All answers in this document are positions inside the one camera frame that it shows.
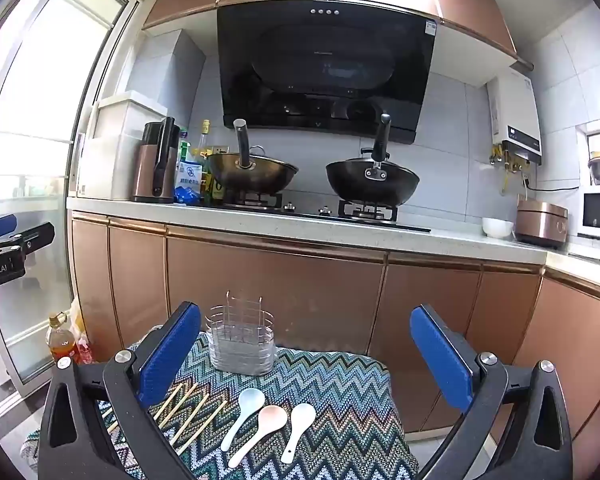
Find dark oil bottle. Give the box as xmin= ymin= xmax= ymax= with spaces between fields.
xmin=200 ymin=147 xmax=226 ymax=206

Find white ceramic spoon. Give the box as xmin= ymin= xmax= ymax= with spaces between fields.
xmin=281 ymin=403 xmax=317 ymax=463

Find pale blue ceramic spoon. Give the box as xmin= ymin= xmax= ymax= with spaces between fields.
xmin=221 ymin=388 xmax=266 ymax=452

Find black gas stove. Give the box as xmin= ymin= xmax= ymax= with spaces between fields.
xmin=220 ymin=190 xmax=431 ymax=233

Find black range hood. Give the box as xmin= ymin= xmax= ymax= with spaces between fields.
xmin=216 ymin=2 xmax=438 ymax=146

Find cooking oil bottle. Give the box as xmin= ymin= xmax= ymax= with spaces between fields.
xmin=46 ymin=311 xmax=77 ymax=365

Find white plastic storage container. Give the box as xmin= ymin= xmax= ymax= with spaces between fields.
xmin=77 ymin=91 xmax=168 ymax=201

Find blue label bottle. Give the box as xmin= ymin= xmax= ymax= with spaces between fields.
xmin=174 ymin=160 xmax=203 ymax=206

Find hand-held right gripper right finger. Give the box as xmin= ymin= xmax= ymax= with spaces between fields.
xmin=410 ymin=302 xmax=573 ymax=480

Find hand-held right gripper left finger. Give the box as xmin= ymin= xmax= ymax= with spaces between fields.
xmin=37 ymin=301 xmax=203 ymax=480

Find red yellow plastic bag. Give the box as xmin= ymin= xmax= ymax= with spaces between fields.
xmin=70 ymin=297 xmax=96 ymax=365

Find white bowl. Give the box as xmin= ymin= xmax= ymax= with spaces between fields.
xmin=481 ymin=216 xmax=515 ymax=239

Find white water heater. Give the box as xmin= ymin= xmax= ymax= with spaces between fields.
xmin=486 ymin=67 xmax=543 ymax=166

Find copper rice cooker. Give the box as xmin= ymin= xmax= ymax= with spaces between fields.
xmin=514 ymin=200 xmax=570 ymax=250

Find wire metal utensil holder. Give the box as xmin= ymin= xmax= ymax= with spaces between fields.
xmin=205 ymin=290 xmax=278 ymax=376

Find brown thermos kettle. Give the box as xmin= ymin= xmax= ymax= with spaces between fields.
xmin=131 ymin=116 xmax=178 ymax=204

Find sliding glass door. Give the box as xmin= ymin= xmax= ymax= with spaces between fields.
xmin=0 ymin=0 xmax=141 ymax=411

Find black wok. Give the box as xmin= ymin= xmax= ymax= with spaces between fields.
xmin=325 ymin=113 xmax=421 ymax=208

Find zigzag patterned cloth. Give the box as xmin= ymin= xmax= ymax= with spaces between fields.
xmin=22 ymin=330 xmax=421 ymax=480

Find yellow cap clear bottle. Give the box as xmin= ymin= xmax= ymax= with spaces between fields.
xmin=196 ymin=119 xmax=215 ymax=161

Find pink ceramic spoon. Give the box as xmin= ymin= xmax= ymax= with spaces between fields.
xmin=228 ymin=405 xmax=288 ymax=468

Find black power cable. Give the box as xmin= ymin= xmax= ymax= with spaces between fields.
xmin=521 ymin=174 xmax=581 ymax=192

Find bronze wok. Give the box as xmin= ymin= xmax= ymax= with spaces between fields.
xmin=207 ymin=119 xmax=300 ymax=193

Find copper base cabinets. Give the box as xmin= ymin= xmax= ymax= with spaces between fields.
xmin=70 ymin=210 xmax=600 ymax=461

